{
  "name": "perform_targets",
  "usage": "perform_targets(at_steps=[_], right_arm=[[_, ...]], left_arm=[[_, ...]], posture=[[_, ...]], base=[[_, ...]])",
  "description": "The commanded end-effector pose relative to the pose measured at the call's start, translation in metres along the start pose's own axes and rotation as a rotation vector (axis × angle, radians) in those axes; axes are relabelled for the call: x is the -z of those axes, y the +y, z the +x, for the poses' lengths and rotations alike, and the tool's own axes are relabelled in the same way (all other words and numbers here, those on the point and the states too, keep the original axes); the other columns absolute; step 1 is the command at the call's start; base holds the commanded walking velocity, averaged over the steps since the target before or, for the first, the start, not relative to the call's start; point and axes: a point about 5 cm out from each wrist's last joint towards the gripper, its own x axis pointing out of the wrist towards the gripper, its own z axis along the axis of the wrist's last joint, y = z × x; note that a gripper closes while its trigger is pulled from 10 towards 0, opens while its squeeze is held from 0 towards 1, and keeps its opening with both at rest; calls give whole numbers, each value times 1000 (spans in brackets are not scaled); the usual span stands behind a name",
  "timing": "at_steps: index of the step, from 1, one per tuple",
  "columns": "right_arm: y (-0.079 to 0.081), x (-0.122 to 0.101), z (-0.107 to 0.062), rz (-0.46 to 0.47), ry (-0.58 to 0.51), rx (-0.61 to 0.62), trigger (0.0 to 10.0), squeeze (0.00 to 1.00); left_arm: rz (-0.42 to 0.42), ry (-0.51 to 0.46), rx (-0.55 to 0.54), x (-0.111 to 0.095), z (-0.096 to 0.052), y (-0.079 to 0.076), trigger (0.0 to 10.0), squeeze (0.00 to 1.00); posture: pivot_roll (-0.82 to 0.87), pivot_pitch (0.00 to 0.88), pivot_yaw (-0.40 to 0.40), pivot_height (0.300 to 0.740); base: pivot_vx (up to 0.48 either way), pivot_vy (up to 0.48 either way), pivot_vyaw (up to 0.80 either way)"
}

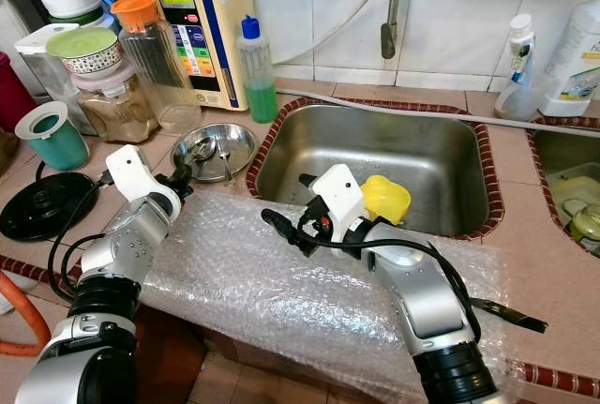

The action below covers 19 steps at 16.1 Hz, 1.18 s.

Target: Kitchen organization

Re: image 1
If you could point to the small jar green lid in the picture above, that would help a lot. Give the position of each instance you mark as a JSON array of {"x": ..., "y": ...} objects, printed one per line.
[{"x": 587, "y": 224}]

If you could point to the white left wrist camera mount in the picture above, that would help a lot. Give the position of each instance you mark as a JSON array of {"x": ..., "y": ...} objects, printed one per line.
[{"x": 131, "y": 172}]

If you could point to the green translucent food container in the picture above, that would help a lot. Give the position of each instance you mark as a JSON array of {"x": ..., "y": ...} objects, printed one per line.
[{"x": 577, "y": 188}]

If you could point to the white detergent bottle yellow cap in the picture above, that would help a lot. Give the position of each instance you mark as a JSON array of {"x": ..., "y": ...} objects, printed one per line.
[{"x": 572, "y": 57}]

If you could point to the thin white tube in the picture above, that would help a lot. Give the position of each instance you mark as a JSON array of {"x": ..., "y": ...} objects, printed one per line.
[{"x": 337, "y": 34}]

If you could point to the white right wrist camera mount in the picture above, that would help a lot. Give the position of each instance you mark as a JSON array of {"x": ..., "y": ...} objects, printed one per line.
[{"x": 337, "y": 193}]

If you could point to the small white spray bottle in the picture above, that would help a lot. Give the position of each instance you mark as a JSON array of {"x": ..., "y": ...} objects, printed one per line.
[{"x": 520, "y": 48}]

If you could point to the green soap bottle blue cap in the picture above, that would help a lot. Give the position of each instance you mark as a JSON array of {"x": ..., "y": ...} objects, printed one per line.
[{"x": 258, "y": 99}]

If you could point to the green patterned bowl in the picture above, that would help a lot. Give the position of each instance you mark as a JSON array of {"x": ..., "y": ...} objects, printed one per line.
[{"x": 82, "y": 46}]

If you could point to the yellow plastic dish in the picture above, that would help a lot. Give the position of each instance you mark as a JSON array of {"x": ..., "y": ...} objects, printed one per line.
[{"x": 389, "y": 200}]

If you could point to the teal cup white rim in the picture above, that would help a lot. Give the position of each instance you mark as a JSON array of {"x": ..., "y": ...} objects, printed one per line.
[{"x": 61, "y": 146}]

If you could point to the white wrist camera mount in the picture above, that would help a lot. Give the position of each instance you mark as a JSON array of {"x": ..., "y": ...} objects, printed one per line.
[
  {"x": 337, "y": 193},
  {"x": 131, "y": 172}
]

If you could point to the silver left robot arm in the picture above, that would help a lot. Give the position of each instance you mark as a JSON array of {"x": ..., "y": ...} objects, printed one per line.
[{"x": 131, "y": 245}]

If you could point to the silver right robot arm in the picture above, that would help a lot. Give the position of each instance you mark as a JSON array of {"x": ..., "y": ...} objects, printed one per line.
[{"x": 422, "y": 291}]

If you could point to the clear bubble wrap sheet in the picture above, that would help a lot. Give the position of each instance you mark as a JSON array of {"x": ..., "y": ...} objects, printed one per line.
[{"x": 262, "y": 301}]

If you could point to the clear container white lid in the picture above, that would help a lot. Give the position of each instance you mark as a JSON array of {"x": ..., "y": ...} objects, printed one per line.
[{"x": 37, "y": 71}]

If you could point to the maroon plastic container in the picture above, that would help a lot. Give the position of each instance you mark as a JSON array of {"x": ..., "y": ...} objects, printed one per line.
[{"x": 14, "y": 95}]

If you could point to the steel sink basin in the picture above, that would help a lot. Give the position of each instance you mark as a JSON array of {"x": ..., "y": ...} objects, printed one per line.
[
  {"x": 394, "y": 146},
  {"x": 558, "y": 151}
]

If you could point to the black round kettle base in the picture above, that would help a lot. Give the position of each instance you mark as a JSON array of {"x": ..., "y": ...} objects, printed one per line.
[{"x": 47, "y": 207}]

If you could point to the cream water ionizer appliance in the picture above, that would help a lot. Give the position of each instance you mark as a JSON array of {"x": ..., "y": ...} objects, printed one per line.
[{"x": 216, "y": 10}]

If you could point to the jar of brown powder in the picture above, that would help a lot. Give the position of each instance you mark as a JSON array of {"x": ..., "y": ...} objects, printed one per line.
[{"x": 117, "y": 118}]

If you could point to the glass jar orange lid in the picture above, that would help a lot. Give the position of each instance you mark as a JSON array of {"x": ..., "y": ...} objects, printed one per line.
[{"x": 159, "y": 67}]

